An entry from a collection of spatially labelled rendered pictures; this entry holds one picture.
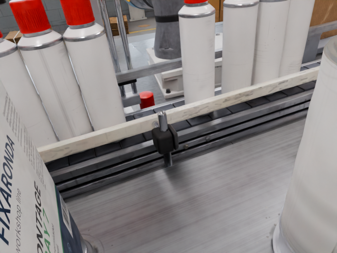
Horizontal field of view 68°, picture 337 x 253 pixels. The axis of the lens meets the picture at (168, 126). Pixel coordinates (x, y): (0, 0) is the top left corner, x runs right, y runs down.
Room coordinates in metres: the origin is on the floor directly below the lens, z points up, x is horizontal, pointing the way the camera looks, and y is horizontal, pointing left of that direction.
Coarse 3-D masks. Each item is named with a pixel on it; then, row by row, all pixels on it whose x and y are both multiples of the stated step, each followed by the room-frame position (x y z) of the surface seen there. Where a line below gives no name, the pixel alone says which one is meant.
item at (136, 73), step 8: (320, 24) 0.51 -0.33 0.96; (328, 24) 0.50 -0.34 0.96; (336, 24) 0.51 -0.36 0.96; (312, 32) 0.49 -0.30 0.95; (320, 32) 0.50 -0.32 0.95; (216, 56) 0.43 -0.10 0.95; (152, 64) 0.40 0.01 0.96; (160, 64) 0.40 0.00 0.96; (168, 64) 0.40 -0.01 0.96; (176, 64) 0.40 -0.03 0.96; (120, 72) 0.38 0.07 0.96; (128, 72) 0.38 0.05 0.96; (136, 72) 0.38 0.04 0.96; (144, 72) 0.39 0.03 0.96; (152, 72) 0.39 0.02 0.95; (160, 72) 0.39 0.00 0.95; (120, 80) 0.37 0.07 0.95; (128, 80) 0.38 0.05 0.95
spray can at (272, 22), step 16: (272, 0) 0.39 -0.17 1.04; (288, 0) 0.40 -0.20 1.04; (272, 16) 0.39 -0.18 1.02; (256, 32) 0.41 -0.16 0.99; (272, 32) 0.39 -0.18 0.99; (256, 48) 0.41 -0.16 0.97; (272, 48) 0.39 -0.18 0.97; (256, 64) 0.40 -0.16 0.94; (272, 64) 0.39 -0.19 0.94; (256, 80) 0.40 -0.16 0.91
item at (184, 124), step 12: (300, 84) 0.42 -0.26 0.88; (312, 84) 0.41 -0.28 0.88; (264, 96) 0.39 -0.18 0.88; (276, 96) 0.39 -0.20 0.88; (156, 108) 0.40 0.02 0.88; (168, 108) 0.39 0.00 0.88; (228, 108) 0.37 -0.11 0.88; (240, 108) 0.36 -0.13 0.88; (192, 120) 0.34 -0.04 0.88; (204, 120) 0.34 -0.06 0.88; (144, 132) 0.33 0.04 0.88; (108, 144) 0.31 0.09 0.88; (120, 144) 0.31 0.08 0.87; (132, 144) 0.30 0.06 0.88; (72, 156) 0.29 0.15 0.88; (84, 156) 0.28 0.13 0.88; (96, 156) 0.29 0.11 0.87; (48, 168) 0.27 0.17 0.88; (60, 168) 0.27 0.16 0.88
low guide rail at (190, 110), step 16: (272, 80) 0.38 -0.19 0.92; (288, 80) 0.38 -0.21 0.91; (304, 80) 0.39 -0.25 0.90; (224, 96) 0.35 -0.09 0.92; (240, 96) 0.35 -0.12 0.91; (256, 96) 0.36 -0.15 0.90; (176, 112) 0.32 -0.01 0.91; (192, 112) 0.33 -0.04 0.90; (112, 128) 0.30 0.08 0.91; (128, 128) 0.30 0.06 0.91; (144, 128) 0.31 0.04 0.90; (64, 144) 0.27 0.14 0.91; (80, 144) 0.28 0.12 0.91; (96, 144) 0.28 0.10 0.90; (48, 160) 0.26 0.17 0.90
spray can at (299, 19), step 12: (300, 0) 0.41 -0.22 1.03; (312, 0) 0.41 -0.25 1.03; (300, 12) 0.41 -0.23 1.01; (288, 24) 0.42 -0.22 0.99; (300, 24) 0.41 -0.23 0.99; (288, 36) 0.42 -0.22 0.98; (300, 36) 0.41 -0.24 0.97; (288, 48) 0.41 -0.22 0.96; (300, 48) 0.41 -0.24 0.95; (288, 60) 0.41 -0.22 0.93; (300, 60) 0.42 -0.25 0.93; (288, 72) 0.41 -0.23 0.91
